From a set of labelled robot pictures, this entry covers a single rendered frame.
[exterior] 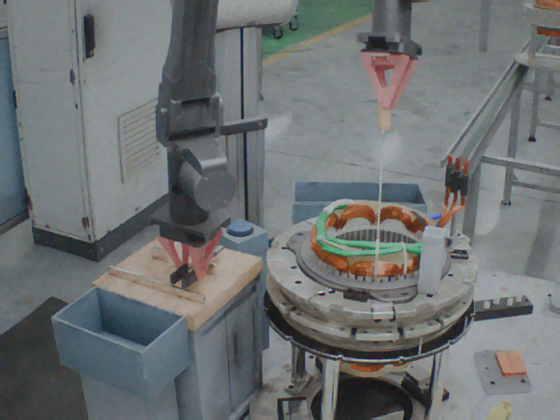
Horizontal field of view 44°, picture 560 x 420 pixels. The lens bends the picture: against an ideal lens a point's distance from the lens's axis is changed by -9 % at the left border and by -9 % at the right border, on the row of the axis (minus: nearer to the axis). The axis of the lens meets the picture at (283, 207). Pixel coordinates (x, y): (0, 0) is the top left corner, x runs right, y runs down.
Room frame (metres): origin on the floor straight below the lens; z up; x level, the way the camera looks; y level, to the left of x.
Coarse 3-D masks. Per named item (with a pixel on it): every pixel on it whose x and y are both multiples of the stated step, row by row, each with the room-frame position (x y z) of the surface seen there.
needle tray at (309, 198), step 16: (304, 192) 1.35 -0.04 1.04; (320, 192) 1.35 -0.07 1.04; (336, 192) 1.35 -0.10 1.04; (352, 192) 1.35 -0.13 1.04; (368, 192) 1.35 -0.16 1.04; (384, 192) 1.35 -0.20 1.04; (400, 192) 1.35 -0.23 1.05; (416, 192) 1.35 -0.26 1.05; (304, 208) 1.25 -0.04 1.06; (320, 208) 1.25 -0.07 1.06; (416, 208) 1.24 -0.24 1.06
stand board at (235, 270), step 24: (120, 264) 1.02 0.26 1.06; (144, 264) 1.02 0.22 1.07; (168, 264) 1.02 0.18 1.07; (216, 264) 1.02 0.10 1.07; (240, 264) 1.03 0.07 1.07; (120, 288) 0.94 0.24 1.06; (144, 288) 0.95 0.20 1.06; (192, 288) 0.95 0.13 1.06; (216, 288) 0.95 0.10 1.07; (240, 288) 0.98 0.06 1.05; (192, 312) 0.88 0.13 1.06
